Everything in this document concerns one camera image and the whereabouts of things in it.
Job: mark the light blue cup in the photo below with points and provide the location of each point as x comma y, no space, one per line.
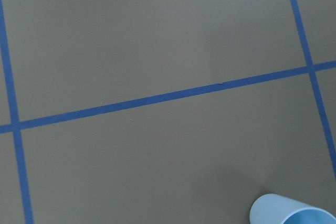
272,208

